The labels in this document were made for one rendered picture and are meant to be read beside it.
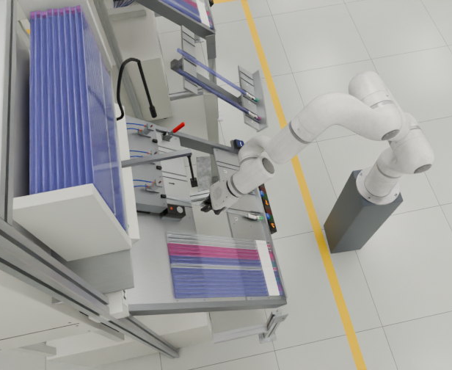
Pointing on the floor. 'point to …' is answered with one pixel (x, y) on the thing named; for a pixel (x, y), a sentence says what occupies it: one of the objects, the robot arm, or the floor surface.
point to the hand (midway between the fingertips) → (206, 205)
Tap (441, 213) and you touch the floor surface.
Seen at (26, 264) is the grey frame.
